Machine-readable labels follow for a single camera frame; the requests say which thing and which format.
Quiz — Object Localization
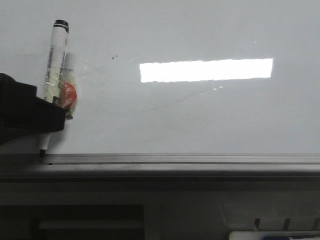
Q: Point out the dark hook middle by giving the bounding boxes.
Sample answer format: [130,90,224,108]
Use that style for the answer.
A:
[282,218,291,232]

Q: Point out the white tray below board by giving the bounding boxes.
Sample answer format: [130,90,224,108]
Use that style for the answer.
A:
[228,230,320,240]

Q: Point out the white whiteboard surface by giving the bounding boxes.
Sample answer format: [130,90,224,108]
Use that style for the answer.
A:
[0,0,320,154]

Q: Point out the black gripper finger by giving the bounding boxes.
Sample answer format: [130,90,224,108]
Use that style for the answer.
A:
[0,73,66,144]

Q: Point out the white black whiteboard marker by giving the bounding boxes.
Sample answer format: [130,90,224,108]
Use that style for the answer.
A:
[39,19,70,158]

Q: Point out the red magnet taped to marker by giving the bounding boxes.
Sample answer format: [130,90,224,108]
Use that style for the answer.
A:
[58,52,87,121]

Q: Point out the dark hook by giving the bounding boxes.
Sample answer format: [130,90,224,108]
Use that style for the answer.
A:
[254,218,261,232]
[282,218,291,232]

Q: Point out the dark hook left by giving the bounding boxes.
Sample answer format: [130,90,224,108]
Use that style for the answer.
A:
[254,218,261,232]

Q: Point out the grey aluminium whiteboard frame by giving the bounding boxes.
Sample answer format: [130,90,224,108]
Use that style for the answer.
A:
[0,153,320,180]

